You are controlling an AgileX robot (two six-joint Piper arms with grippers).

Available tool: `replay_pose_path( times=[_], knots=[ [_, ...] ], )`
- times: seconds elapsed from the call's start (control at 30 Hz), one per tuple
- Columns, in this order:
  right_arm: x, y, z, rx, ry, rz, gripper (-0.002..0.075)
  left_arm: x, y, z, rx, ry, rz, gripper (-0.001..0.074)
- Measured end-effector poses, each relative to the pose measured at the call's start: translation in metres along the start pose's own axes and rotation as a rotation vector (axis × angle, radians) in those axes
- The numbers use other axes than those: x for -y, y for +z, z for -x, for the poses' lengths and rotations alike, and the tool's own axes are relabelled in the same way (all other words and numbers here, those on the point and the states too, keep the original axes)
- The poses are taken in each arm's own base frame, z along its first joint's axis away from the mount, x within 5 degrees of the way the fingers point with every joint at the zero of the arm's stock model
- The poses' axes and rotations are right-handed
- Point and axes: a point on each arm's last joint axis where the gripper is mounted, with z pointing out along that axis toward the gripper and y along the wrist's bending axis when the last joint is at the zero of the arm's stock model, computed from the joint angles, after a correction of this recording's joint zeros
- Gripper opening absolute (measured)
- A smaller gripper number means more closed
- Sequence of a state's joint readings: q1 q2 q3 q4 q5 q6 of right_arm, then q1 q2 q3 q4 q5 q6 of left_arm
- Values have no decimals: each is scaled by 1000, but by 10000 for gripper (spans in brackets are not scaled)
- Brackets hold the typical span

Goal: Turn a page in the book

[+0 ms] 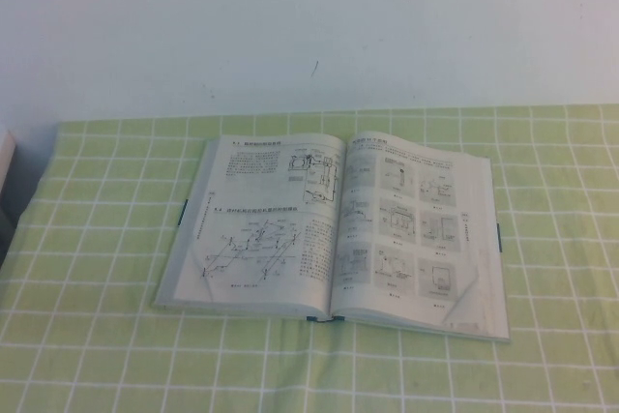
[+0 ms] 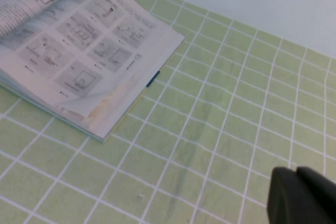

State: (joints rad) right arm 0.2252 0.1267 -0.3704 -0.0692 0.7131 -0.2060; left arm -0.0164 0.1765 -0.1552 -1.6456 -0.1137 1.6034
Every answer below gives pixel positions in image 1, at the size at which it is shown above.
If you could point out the green white checked tablecloth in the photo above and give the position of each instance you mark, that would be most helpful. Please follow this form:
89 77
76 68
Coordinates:
97 335

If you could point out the white box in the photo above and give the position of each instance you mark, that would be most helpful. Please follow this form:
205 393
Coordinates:
5 161

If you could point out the technical diagram book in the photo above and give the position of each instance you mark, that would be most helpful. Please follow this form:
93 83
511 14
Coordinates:
290 219

